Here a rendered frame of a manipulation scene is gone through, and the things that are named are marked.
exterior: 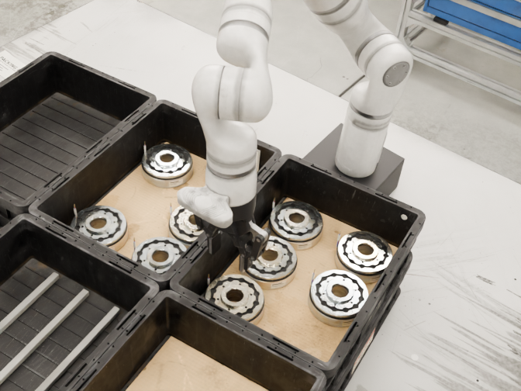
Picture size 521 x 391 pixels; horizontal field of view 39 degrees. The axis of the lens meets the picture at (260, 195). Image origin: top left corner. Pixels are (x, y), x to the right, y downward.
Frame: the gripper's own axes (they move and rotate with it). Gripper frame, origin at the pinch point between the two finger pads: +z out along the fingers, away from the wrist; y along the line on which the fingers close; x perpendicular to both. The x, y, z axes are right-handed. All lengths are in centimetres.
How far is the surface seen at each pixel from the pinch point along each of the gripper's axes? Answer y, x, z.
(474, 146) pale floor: 10, -177, 98
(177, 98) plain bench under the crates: 58, -53, 26
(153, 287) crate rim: 7.4, 10.3, 4.1
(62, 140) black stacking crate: 55, -13, 13
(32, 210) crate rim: 34.7, 10.8, 3.3
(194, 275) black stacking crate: 5.5, 2.3, 7.4
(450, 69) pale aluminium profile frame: 36, -202, 85
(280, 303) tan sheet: -6.3, -6.6, 14.6
